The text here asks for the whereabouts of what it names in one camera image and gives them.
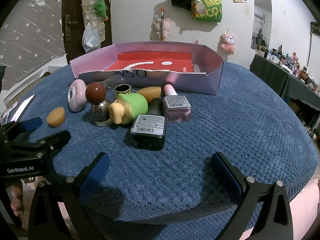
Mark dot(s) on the green tote bag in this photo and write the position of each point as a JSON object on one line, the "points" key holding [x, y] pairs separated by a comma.
{"points": [[207, 11]]}

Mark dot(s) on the dark wooden door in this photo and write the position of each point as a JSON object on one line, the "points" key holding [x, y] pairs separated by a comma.
{"points": [[73, 28]]}

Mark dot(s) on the pink nail polish bottle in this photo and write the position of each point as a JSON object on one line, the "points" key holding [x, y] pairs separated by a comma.
{"points": [[176, 107]]}

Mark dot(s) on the green yellow toy figure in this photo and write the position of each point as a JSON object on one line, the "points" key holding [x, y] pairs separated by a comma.
{"points": [[127, 107]]}

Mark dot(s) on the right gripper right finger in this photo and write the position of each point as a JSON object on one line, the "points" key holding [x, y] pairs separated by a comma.
{"points": [[274, 220]]}

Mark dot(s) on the dark green covered side table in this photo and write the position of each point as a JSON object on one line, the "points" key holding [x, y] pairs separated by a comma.
{"points": [[300, 98]]}

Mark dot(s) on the orange grey mop stick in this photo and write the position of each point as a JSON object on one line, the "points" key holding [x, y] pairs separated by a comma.
{"points": [[162, 24]]}

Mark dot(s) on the pink bear plush behind stick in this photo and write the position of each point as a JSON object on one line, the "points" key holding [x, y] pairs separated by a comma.
{"points": [[167, 27]]}

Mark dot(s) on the pink cardboard box tray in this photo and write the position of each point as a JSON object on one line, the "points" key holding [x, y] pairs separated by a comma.
{"points": [[187, 66]]}

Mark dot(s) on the pink mini camera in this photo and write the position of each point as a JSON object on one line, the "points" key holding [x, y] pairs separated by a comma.
{"points": [[76, 95]]}

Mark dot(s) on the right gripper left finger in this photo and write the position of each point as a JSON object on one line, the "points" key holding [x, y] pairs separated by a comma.
{"points": [[46, 220]]}

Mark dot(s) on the pink plush toy on wall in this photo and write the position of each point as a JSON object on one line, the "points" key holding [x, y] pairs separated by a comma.
{"points": [[227, 43]]}

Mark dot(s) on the orange sponge puff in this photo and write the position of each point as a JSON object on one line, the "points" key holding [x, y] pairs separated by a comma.
{"points": [[150, 93], [56, 117]]}

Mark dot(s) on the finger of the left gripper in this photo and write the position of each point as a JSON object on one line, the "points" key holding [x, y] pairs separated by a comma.
{"points": [[15, 149], [14, 128]]}

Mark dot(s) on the white plastic bag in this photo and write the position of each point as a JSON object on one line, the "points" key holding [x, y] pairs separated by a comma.
{"points": [[90, 39]]}

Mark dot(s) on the clear plastic cup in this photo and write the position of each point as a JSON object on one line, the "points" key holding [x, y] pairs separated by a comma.
{"points": [[112, 81]]}

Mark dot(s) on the green plush toy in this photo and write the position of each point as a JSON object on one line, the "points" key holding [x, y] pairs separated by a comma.
{"points": [[101, 9]]}

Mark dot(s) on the blue textured table cloth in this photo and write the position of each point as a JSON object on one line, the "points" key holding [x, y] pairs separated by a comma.
{"points": [[174, 193]]}

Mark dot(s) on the glitter bottle with brown ball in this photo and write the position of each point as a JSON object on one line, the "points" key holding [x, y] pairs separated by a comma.
{"points": [[96, 95]]}

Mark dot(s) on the smartphone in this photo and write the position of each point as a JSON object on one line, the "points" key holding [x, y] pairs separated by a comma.
{"points": [[15, 112]]}

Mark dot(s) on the person's hand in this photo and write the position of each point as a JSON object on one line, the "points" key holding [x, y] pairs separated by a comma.
{"points": [[17, 199]]}

